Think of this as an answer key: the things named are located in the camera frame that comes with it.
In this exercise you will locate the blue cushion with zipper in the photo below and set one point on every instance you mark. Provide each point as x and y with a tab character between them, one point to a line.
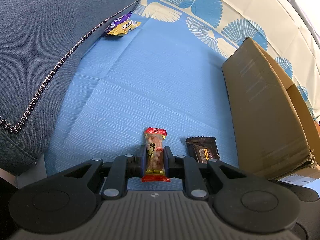
50	42

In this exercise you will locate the blue fan-print bed sheet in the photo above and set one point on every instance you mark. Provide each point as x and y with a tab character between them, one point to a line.
150	85

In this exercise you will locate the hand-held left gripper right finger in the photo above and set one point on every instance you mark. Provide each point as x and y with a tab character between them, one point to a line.
167	160

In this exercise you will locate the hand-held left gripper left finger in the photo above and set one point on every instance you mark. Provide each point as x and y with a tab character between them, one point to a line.
143	160

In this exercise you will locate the small red-gold candy packet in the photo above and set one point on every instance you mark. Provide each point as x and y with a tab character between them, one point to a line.
155	155

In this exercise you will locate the dark brown chocolate bar packet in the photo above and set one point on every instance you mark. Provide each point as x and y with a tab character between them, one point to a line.
202	150

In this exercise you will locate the purple snack packet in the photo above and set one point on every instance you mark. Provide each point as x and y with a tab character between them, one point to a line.
117	22

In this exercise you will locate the yellow snack packet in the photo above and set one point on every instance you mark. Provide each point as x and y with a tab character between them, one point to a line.
123	27

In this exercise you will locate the brown cardboard box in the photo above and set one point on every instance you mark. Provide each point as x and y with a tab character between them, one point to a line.
262	110

